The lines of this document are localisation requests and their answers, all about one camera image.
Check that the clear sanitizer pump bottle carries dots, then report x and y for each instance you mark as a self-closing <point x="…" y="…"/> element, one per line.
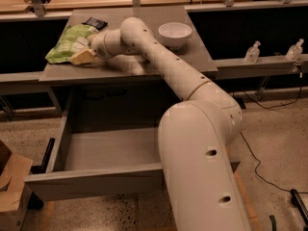
<point x="253" y="52"/>

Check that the black bar on floor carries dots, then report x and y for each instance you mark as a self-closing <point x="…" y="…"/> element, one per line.
<point x="298" y="202"/>

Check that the brown cardboard box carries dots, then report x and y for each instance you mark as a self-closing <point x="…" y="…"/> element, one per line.
<point x="14" y="195"/>

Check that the grey cabinet with top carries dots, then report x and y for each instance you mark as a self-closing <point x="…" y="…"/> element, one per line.
<point x="123" y="68"/>

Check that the white ceramic bowl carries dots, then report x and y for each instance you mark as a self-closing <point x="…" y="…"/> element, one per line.
<point x="174" y="34"/>

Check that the open grey top drawer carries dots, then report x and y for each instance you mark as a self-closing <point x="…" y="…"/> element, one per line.
<point x="106" y="146"/>

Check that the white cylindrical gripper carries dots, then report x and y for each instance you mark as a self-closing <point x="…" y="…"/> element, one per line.
<point x="98" y="46"/>

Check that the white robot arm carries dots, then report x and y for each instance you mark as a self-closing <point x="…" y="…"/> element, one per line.
<point x="192" y="134"/>

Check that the small black snack packet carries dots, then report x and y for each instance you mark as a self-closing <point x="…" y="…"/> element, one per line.
<point x="96" y="23"/>

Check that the green rice chip bag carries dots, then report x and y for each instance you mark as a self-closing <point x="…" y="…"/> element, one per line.
<point x="74" y="39"/>

